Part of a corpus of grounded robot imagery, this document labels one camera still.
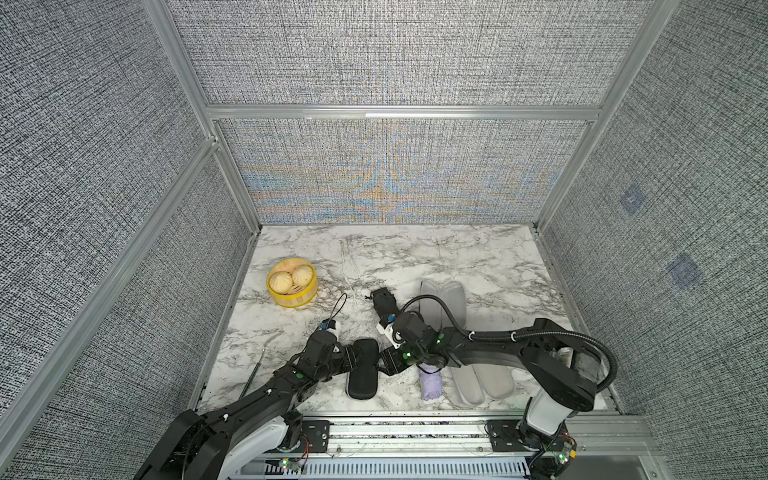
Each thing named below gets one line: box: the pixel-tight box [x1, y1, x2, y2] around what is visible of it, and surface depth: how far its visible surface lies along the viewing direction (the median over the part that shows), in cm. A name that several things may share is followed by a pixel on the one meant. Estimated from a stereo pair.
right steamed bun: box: [292, 265, 313, 287], surface depth 100 cm
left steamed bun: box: [269, 273, 293, 294], surface depth 98 cm
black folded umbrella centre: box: [365, 287, 401, 328], surface depth 97 cm
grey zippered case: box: [345, 339, 379, 400], surface depth 81 cm
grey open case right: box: [450, 364, 515, 405], surface depth 83 cm
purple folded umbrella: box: [420, 363, 443, 400], surface depth 80 cm
